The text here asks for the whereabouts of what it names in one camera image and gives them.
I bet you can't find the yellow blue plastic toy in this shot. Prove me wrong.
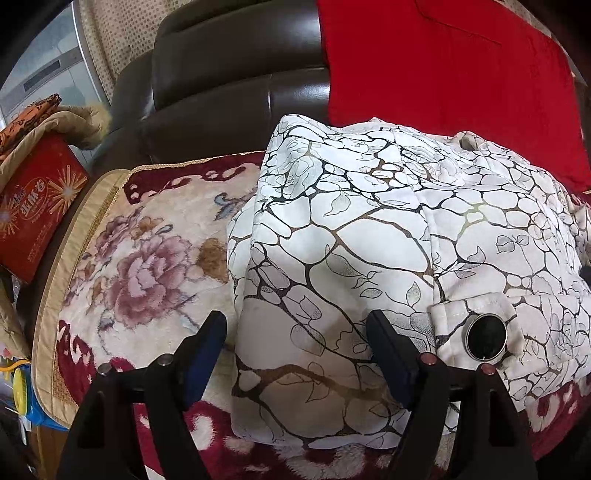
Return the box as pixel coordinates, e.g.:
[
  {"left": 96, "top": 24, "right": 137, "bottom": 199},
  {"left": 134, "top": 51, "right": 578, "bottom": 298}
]
[{"left": 0, "top": 355, "right": 51, "bottom": 430}]

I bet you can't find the red blanket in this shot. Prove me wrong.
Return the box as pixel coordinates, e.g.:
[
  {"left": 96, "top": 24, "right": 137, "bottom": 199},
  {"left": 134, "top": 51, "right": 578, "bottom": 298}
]
[{"left": 315, "top": 0, "right": 591, "bottom": 192}]

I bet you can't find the red gift box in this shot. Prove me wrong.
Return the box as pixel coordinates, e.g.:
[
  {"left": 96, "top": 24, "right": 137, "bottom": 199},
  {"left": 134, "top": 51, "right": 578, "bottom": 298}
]
[{"left": 0, "top": 136, "right": 89, "bottom": 283}]

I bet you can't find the floral sofa mat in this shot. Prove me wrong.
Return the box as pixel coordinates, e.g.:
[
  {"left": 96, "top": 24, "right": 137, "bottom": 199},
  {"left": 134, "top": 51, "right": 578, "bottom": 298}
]
[{"left": 31, "top": 152, "right": 591, "bottom": 480}]

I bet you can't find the white black-veined coat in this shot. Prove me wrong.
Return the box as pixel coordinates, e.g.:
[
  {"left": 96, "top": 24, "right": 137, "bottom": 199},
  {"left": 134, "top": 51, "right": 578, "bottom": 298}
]
[{"left": 226, "top": 114, "right": 591, "bottom": 445}]

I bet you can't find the silver floral refrigerator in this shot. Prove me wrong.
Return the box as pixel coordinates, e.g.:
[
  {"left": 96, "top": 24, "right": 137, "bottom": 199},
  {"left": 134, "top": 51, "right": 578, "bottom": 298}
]
[{"left": 0, "top": 0, "right": 109, "bottom": 134}]

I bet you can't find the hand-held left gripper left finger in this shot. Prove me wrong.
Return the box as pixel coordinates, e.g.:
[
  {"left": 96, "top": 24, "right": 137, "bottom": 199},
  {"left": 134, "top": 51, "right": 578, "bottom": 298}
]
[{"left": 60, "top": 310, "right": 228, "bottom": 480}]

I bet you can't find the orange patterned folded cloth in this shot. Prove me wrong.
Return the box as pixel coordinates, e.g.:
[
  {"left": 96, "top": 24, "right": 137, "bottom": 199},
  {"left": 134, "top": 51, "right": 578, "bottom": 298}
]
[{"left": 0, "top": 93, "right": 63, "bottom": 153}]

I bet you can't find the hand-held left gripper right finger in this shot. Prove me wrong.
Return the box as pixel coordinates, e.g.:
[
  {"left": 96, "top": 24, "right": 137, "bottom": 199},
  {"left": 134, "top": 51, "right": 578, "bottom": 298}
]
[{"left": 367, "top": 309, "right": 539, "bottom": 480}]

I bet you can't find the brown leather sofa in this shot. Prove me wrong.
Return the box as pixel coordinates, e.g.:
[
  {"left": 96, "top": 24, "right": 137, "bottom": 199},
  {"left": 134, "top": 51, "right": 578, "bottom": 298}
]
[{"left": 16, "top": 0, "right": 333, "bottom": 333}]

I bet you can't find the beige dotted curtain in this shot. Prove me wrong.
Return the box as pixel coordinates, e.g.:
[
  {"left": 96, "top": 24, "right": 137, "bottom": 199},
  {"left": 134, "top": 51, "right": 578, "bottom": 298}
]
[{"left": 76, "top": 0, "right": 181, "bottom": 100}]

